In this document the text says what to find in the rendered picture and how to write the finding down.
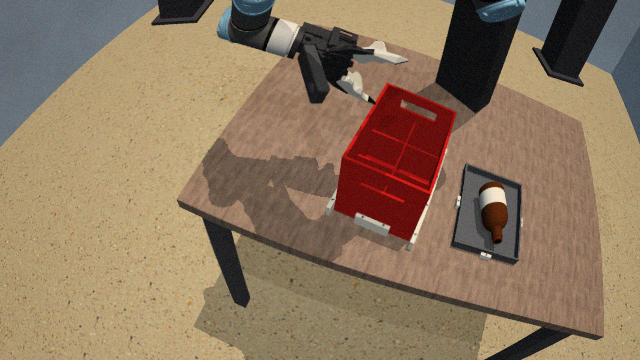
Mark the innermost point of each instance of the red plastic crate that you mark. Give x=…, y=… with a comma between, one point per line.
x=393, y=124

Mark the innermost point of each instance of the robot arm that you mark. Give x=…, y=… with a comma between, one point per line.
x=253, y=15

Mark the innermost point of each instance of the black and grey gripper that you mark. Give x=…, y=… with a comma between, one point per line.
x=335, y=58

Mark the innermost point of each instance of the brown bottle with white label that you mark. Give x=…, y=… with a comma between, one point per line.
x=493, y=209

